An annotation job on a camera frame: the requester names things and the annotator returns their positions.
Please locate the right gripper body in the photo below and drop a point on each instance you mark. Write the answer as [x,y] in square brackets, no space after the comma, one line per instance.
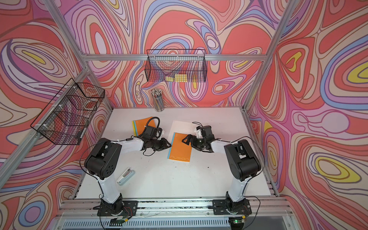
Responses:
[199,144]

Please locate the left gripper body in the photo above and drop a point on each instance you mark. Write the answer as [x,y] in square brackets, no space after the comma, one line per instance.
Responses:
[156,144]

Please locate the remaining cream lined notebook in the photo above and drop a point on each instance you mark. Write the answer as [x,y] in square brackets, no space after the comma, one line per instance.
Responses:
[179,151]

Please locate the orange cover notebook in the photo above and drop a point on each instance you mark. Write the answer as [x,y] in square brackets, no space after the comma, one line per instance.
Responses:
[139,125]

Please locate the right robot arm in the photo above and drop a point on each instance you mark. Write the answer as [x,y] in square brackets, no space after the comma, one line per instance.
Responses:
[243,163]

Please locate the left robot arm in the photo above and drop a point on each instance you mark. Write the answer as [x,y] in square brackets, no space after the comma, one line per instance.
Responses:
[102,161]

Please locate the metal pen cup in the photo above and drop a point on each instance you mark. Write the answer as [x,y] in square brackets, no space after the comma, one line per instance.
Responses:
[158,99]

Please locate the light blue white stapler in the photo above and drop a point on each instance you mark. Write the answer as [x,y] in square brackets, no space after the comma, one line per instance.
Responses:
[125,176]

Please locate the yellow sticky notes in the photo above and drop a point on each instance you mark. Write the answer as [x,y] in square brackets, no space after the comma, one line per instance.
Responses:
[177,78]

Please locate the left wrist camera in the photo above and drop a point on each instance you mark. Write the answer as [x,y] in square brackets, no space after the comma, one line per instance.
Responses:
[158,132]

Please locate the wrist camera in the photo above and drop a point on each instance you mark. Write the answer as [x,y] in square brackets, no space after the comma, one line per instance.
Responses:
[158,132]
[199,132]

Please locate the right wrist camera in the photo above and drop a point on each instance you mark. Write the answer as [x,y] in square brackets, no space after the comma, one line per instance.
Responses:
[199,132]

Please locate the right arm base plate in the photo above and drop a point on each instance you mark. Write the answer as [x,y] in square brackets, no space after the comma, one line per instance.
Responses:
[228,207]

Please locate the black wire basket back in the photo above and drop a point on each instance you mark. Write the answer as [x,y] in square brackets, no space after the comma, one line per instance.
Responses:
[161,63]

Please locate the black wire basket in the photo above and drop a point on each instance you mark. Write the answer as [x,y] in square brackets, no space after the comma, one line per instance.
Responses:
[65,119]
[161,63]

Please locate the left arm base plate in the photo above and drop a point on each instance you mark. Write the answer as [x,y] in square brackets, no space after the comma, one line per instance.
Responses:
[126,208]

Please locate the black wire basket left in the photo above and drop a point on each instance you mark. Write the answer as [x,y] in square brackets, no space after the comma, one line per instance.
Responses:
[65,119]

